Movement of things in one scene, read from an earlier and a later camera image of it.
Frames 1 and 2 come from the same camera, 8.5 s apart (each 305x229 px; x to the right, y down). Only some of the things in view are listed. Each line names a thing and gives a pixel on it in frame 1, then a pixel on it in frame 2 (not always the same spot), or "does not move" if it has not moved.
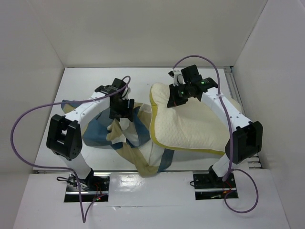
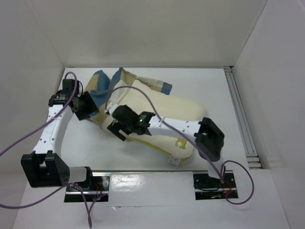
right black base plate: x=207 y=181 does not move
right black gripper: x=176 y=96 → x=116 y=124
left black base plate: x=92 y=183 does not move
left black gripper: x=127 y=112 → x=90 y=108
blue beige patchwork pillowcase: x=135 y=142 → x=112 y=91
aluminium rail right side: x=253 y=160 does not move
